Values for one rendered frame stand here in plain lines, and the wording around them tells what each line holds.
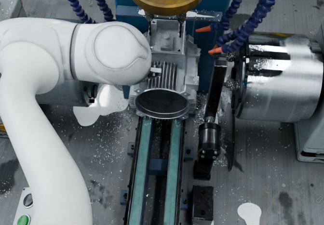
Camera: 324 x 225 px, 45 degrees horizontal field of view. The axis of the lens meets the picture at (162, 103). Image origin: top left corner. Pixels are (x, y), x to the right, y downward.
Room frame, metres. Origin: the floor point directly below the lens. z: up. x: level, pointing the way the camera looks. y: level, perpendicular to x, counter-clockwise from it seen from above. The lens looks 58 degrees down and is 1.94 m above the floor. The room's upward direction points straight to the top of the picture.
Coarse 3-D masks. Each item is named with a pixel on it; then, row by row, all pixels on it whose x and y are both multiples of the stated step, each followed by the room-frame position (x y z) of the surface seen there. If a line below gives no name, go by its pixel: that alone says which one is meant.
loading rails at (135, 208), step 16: (144, 128) 0.55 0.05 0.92; (176, 128) 0.55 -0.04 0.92; (128, 144) 0.55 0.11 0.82; (144, 144) 0.50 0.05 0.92; (176, 144) 0.50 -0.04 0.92; (144, 160) 0.45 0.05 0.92; (160, 160) 0.48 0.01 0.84; (176, 160) 0.45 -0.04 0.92; (144, 176) 0.40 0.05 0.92; (176, 176) 0.40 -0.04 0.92; (128, 192) 0.35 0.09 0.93; (144, 192) 0.37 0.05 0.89; (176, 192) 0.36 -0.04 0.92; (128, 208) 0.31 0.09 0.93; (144, 208) 0.34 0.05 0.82; (176, 208) 0.31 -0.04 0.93; (128, 224) 0.27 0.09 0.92; (176, 224) 0.27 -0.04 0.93
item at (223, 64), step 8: (216, 64) 0.54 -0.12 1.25; (224, 64) 0.54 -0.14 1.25; (216, 72) 0.53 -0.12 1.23; (224, 72) 0.53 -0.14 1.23; (216, 80) 0.53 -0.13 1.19; (216, 88) 0.53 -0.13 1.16; (208, 96) 0.53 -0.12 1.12; (216, 96) 0.53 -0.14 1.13; (208, 104) 0.53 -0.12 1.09; (216, 104) 0.53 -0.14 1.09; (208, 112) 0.53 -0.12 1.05; (216, 112) 0.53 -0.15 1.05
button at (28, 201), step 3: (27, 195) 0.30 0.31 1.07; (30, 195) 0.30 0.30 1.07; (24, 198) 0.29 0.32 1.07; (27, 198) 0.29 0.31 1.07; (30, 198) 0.29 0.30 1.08; (24, 201) 0.28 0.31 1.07; (27, 201) 0.28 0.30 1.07; (30, 201) 0.28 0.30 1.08; (24, 204) 0.28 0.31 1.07; (27, 204) 0.28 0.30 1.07; (30, 204) 0.28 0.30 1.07
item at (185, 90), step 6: (144, 36) 0.77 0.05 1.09; (186, 36) 0.77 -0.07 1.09; (186, 42) 0.75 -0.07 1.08; (192, 42) 0.75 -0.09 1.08; (138, 84) 0.59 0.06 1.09; (144, 84) 0.60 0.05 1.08; (138, 90) 0.58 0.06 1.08; (144, 90) 0.58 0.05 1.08; (180, 90) 0.58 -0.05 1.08; (186, 90) 0.58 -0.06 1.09; (186, 96) 0.57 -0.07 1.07; (138, 114) 0.58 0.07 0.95; (186, 114) 0.58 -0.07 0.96
